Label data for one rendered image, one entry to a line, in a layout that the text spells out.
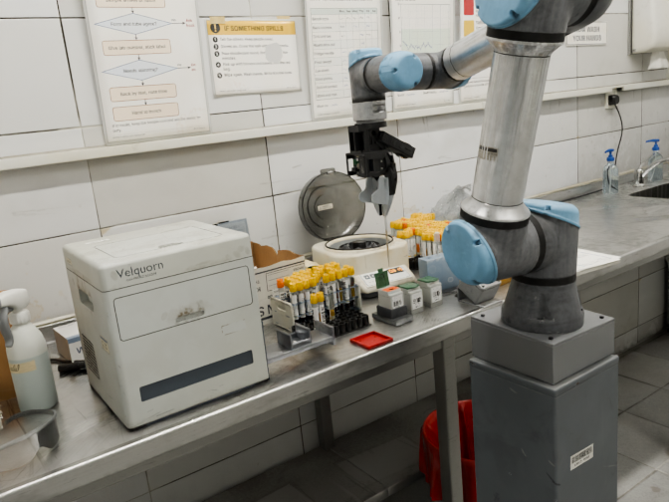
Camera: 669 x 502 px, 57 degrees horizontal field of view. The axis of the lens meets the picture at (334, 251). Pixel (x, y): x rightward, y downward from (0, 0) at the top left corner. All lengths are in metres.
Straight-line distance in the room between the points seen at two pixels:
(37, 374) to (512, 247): 0.90
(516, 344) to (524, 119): 0.42
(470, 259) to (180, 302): 0.51
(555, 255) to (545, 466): 0.39
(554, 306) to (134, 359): 0.74
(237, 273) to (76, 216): 0.66
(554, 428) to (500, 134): 0.53
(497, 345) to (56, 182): 1.12
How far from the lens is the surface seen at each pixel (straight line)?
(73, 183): 1.71
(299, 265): 1.58
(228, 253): 1.15
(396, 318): 1.48
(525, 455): 1.28
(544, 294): 1.19
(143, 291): 1.11
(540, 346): 1.17
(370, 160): 1.36
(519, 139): 1.02
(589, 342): 1.25
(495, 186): 1.04
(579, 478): 1.32
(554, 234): 1.15
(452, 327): 1.49
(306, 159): 1.98
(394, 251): 1.74
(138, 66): 1.75
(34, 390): 1.33
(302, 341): 1.29
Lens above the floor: 1.39
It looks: 13 degrees down
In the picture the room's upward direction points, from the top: 6 degrees counter-clockwise
